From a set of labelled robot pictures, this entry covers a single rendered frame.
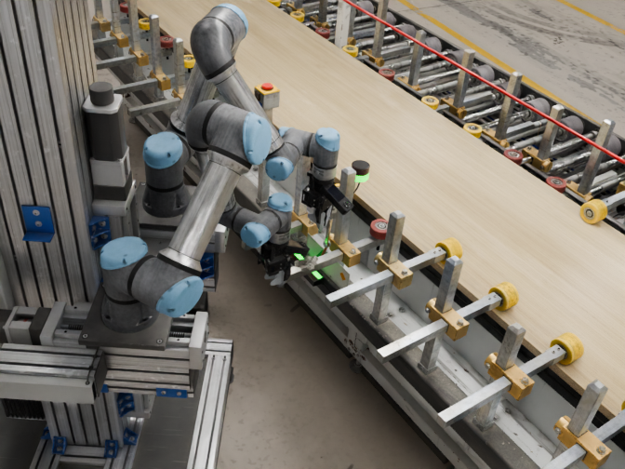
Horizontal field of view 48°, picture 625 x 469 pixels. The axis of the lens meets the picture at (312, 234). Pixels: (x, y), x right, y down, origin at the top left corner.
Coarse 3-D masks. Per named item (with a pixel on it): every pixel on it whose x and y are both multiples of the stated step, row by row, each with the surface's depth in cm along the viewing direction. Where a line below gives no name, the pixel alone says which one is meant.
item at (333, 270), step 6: (312, 240) 257; (312, 246) 259; (318, 246) 255; (312, 252) 260; (318, 252) 257; (336, 264) 248; (324, 270) 257; (330, 270) 253; (336, 270) 250; (342, 270) 246; (336, 276) 251; (348, 276) 244; (336, 282) 252; (342, 282) 248; (348, 282) 245
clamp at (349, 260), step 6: (330, 234) 248; (330, 240) 246; (348, 240) 246; (330, 246) 248; (336, 246) 244; (342, 246) 243; (348, 246) 244; (342, 252) 242; (348, 252) 241; (360, 252) 241; (348, 258) 240; (354, 258) 241; (360, 258) 243; (348, 264) 241; (354, 264) 243
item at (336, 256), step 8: (360, 240) 248; (368, 240) 248; (376, 240) 249; (384, 240) 251; (360, 248) 246; (368, 248) 249; (320, 256) 240; (328, 256) 240; (336, 256) 240; (320, 264) 238; (328, 264) 240; (296, 272) 233; (304, 272) 235; (288, 280) 233
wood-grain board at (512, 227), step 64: (192, 0) 400; (256, 0) 408; (256, 64) 342; (320, 64) 347; (384, 128) 302; (448, 128) 306; (384, 192) 265; (448, 192) 268; (512, 192) 272; (512, 256) 241; (576, 256) 243; (512, 320) 216; (576, 320) 218; (576, 384) 199
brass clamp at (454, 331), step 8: (432, 304) 209; (432, 312) 209; (440, 312) 207; (448, 312) 207; (456, 312) 207; (432, 320) 210; (448, 320) 204; (456, 320) 205; (464, 320) 205; (448, 328) 205; (456, 328) 202; (464, 328) 204; (448, 336) 206; (456, 336) 204
